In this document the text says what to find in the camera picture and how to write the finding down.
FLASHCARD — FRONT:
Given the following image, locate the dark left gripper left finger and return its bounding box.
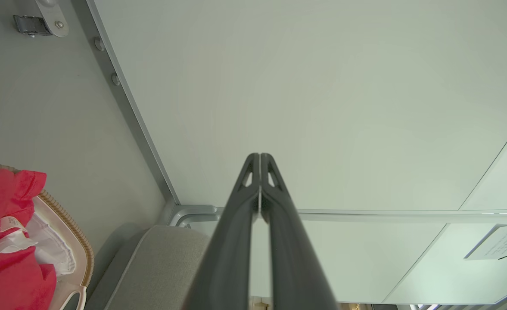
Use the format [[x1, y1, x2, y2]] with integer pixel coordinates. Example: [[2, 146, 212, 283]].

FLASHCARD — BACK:
[[184, 153, 261, 310]]

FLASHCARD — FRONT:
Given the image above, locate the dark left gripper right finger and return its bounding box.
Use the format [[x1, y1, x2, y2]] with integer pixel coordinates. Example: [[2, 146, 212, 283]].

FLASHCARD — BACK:
[[261, 153, 339, 310]]

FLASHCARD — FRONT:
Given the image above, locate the red shirt with white hem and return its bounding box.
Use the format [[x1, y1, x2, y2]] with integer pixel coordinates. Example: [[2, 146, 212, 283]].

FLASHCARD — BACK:
[[0, 248, 58, 310]]

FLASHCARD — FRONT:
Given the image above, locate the grey fabric sofa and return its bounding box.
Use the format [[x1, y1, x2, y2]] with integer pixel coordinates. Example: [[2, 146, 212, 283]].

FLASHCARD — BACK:
[[84, 224, 213, 310]]

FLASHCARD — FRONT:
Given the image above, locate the white basket with wicker rim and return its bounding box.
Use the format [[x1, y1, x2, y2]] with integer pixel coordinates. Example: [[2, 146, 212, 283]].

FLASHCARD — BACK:
[[0, 164, 95, 310]]

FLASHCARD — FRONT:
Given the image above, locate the white fabric basket liner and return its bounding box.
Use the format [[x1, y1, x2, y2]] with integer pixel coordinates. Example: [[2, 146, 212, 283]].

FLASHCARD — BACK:
[[25, 210, 77, 277]]

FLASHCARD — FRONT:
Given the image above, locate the white paper notice sheet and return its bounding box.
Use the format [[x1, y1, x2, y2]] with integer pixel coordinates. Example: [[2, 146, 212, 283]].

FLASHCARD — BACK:
[[464, 224, 507, 261]]

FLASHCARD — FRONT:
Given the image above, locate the grey partition floor rail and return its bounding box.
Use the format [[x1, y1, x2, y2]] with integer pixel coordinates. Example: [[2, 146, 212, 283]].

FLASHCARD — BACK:
[[70, 0, 180, 206]]

